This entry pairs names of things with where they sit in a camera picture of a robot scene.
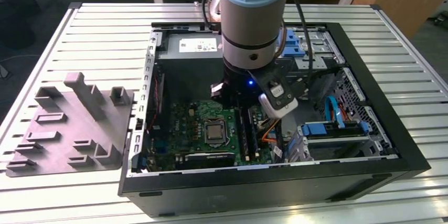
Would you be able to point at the grey power supply unit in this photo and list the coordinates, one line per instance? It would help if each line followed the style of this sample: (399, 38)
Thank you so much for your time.
(189, 77)

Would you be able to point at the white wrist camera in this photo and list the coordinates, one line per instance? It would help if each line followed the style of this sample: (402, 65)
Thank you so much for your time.
(281, 103)

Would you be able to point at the hard disk in blue carrier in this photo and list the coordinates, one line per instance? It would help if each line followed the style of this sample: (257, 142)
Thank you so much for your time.
(317, 129)

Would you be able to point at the black PC case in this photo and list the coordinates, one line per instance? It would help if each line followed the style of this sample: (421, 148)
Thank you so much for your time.
(245, 192)

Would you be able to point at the black graphics card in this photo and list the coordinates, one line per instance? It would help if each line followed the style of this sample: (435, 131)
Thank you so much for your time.
(210, 157)

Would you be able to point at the blue disk carrier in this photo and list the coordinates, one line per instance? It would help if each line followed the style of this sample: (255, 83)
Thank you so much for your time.
(293, 51)

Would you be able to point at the silver drive cage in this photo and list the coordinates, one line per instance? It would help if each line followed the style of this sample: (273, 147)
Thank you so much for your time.
(319, 61)

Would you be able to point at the small dark wrist camera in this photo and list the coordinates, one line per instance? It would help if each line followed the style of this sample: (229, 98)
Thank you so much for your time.
(218, 91)

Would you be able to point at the green motherboard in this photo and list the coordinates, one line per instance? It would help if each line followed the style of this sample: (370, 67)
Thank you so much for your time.
(186, 129)

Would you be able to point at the silver CPU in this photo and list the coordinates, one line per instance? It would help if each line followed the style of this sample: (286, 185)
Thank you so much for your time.
(217, 132)

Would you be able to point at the grey parts rack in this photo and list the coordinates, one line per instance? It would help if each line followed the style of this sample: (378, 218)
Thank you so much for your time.
(70, 129)

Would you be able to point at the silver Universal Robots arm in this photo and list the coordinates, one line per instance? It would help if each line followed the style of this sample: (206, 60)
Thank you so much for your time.
(249, 24)

